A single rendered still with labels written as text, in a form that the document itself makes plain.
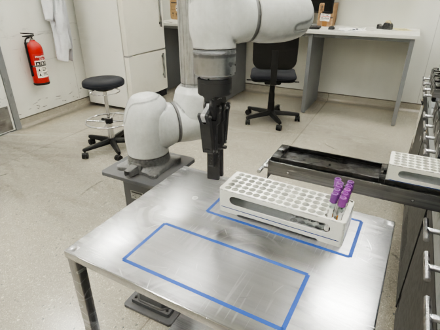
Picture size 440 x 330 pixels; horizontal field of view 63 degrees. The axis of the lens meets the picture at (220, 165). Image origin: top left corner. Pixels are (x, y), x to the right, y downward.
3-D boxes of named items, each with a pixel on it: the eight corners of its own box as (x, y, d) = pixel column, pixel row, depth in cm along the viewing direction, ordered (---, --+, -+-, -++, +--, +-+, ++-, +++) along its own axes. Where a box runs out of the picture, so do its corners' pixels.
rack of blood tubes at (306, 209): (350, 222, 83) (355, 200, 80) (341, 247, 75) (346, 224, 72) (236, 191, 96) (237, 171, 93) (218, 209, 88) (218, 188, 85)
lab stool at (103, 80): (152, 143, 332) (146, 74, 303) (110, 167, 287) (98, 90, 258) (110, 133, 353) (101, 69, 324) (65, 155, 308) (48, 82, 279)
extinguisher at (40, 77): (53, 82, 368) (42, 31, 345) (38, 86, 354) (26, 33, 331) (41, 80, 375) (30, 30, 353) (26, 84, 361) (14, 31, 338)
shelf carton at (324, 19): (316, 26, 400) (319, 2, 390) (321, 24, 418) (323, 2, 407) (331, 27, 394) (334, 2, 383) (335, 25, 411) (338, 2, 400)
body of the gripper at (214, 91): (222, 80, 72) (222, 125, 75) (238, 74, 79) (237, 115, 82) (190, 78, 74) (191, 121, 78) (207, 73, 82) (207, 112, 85)
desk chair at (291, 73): (241, 129, 361) (245, 18, 314) (245, 110, 417) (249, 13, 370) (302, 132, 355) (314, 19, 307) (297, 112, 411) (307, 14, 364)
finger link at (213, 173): (220, 151, 82) (219, 152, 81) (219, 179, 85) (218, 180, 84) (208, 149, 83) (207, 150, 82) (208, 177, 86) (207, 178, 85)
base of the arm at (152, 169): (107, 173, 130) (105, 160, 128) (145, 150, 148) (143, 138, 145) (148, 184, 123) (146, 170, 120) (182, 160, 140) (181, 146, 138)
